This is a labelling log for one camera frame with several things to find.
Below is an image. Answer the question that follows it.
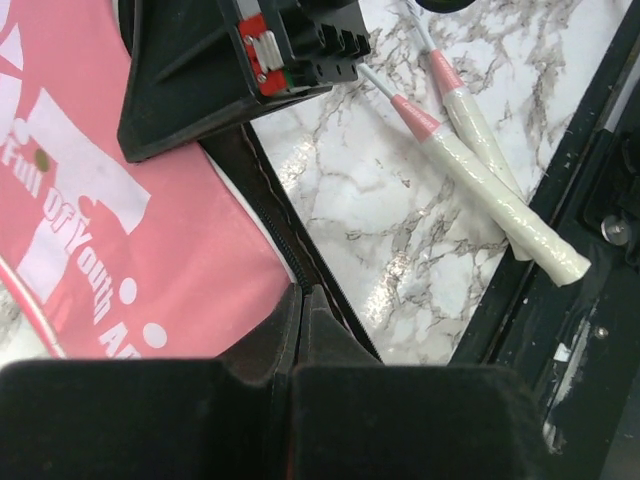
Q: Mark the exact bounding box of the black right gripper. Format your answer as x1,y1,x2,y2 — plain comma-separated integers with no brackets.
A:
117,1,371,164

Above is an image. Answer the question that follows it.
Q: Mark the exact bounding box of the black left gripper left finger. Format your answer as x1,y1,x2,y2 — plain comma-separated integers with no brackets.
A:
1,285,303,479

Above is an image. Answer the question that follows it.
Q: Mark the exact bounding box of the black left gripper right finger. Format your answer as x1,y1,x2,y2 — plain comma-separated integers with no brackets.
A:
289,287,550,479

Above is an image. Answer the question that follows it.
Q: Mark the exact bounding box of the pink racket bag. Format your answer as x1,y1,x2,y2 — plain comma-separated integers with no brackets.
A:
1,1,373,359

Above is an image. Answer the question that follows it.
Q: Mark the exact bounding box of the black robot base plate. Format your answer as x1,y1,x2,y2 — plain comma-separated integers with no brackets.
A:
452,2,639,479

